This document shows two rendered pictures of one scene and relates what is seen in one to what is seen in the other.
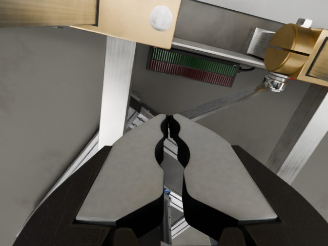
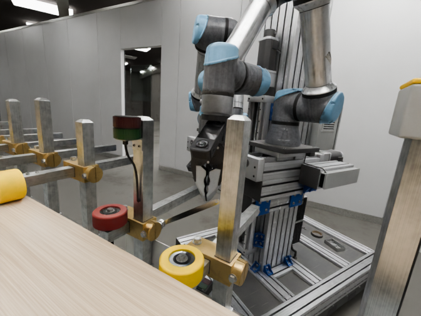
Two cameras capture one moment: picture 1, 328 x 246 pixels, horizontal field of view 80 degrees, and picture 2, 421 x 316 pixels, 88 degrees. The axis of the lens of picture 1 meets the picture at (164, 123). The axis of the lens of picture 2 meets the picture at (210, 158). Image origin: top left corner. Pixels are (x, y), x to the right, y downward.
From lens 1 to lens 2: 0.46 m
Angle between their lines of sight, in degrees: 51
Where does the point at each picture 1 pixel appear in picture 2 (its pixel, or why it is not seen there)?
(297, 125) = (158, 211)
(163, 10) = (195, 239)
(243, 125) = not seen: hidden behind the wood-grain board
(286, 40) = (153, 229)
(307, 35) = (147, 226)
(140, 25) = (205, 242)
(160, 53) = (201, 285)
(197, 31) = not seen: hidden behind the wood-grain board
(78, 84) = not seen: outside the picture
